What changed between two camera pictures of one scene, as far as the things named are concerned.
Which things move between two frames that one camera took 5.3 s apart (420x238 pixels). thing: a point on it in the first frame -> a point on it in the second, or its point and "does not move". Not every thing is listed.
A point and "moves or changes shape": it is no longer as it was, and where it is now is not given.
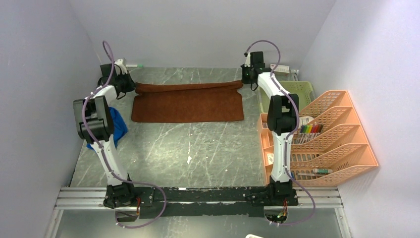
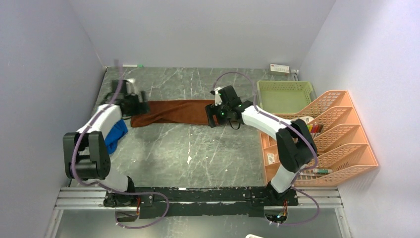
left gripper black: [131, 85] -> [142, 107]
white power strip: [281, 71] does not move
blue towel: [119, 127] does not move
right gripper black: [245, 81] -> [212, 110]
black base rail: [179, 201] does not move
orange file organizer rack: [331, 144] does not move
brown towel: [187, 101] moves or changes shape
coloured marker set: [314, 128] does not move
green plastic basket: [303, 89] does not move
